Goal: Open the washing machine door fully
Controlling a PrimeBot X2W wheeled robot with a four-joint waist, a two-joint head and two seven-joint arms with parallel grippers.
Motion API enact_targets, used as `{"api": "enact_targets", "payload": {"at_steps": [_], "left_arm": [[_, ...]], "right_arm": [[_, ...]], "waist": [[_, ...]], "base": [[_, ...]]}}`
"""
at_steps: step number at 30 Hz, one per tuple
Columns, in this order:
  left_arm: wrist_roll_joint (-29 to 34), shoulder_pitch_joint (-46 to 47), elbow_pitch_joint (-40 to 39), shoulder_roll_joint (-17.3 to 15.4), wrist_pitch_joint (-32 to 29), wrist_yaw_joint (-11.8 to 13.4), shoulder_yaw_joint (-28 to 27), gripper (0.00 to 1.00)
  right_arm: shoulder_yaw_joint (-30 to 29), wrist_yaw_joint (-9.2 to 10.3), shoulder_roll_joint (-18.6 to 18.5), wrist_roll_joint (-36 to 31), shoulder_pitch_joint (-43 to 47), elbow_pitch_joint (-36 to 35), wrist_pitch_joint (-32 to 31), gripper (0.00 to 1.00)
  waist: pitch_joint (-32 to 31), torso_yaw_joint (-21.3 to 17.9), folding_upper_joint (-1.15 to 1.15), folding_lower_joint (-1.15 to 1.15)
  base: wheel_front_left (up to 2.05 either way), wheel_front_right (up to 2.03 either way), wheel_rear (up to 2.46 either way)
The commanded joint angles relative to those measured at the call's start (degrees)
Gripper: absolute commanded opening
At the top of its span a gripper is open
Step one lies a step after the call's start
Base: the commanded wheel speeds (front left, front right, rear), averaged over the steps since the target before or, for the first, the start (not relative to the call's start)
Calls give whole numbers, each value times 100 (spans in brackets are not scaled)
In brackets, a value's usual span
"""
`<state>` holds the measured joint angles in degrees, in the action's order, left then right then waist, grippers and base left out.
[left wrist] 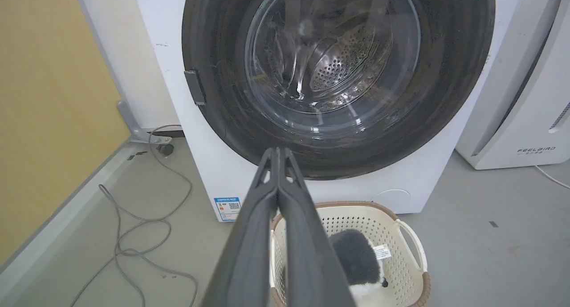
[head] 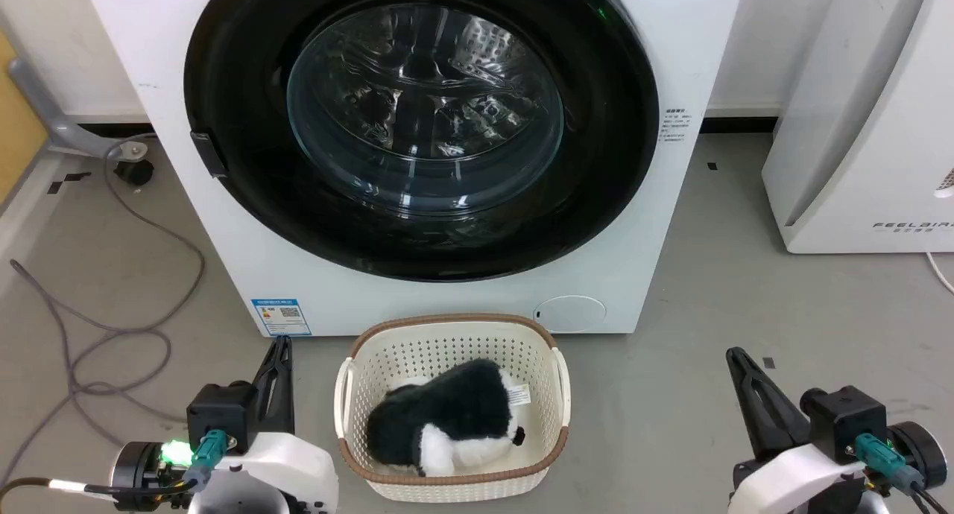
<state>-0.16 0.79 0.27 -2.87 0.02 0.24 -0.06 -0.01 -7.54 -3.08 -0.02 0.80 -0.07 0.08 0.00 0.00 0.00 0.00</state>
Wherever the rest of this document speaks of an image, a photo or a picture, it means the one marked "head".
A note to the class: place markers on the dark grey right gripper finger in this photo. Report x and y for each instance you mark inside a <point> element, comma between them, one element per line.
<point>745,410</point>
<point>779,406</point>

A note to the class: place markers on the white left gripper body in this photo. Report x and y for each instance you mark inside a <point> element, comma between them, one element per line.
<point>276,473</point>

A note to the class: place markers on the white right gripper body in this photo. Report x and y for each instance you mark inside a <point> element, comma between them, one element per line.
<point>797,477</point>

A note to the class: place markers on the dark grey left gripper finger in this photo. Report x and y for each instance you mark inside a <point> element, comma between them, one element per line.
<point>267,387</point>
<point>285,395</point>

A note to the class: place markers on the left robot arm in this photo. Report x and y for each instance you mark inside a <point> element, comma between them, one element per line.
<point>138,465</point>

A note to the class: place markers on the white front-load washing machine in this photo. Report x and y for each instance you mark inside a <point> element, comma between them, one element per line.
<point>231,261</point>

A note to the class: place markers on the black round glass washer door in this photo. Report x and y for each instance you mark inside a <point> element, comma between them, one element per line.
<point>425,119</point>

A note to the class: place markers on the blue energy label sticker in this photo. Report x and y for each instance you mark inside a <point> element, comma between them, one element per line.
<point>282,317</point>

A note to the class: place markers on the black and white plush toy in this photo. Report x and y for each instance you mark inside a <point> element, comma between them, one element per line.
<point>447,417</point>

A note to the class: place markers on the cream perforated laundry basket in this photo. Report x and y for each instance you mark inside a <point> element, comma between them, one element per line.
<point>447,343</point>

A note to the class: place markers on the round white filter cover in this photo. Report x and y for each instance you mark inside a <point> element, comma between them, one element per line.
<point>570,313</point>

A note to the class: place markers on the white plush toy tag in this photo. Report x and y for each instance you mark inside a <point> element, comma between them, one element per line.
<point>519,394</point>

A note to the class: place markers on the black caster wheel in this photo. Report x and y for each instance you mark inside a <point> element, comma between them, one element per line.
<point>134,171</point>

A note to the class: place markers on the white air purifier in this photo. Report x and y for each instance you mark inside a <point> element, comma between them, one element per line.
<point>857,127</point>

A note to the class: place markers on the small printed text sticker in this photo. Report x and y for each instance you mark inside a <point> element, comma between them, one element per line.
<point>675,124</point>

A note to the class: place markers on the yellow wooden board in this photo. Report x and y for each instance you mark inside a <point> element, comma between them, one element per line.
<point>16,119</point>

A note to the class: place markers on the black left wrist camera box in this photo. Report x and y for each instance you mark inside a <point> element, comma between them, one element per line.
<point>220,417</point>

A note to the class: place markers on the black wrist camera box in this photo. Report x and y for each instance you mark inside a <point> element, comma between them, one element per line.
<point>220,417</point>
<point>846,417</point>

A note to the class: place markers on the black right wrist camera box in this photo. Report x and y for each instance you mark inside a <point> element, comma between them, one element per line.
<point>846,417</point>

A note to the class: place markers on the grey metal frame leg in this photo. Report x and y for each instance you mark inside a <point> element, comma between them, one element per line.
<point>52,119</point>

